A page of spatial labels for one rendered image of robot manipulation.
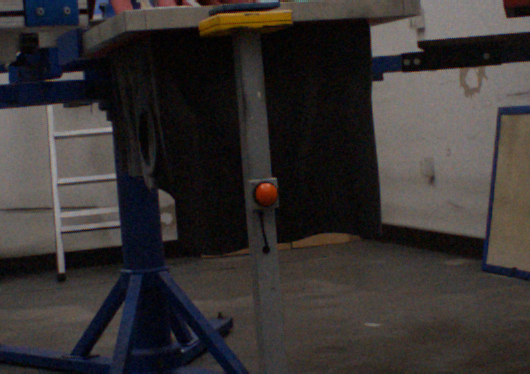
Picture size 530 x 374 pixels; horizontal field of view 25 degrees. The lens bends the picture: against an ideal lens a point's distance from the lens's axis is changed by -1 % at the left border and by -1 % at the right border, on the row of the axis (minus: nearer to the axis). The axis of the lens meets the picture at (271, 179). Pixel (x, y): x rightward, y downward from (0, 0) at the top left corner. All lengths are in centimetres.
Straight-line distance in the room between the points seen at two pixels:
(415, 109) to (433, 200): 50
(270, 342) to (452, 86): 413
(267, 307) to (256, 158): 25
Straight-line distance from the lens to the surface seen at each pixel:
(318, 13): 232
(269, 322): 209
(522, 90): 551
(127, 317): 354
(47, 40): 302
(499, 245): 550
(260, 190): 203
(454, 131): 614
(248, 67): 206
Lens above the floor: 78
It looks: 3 degrees down
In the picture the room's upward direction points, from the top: 5 degrees counter-clockwise
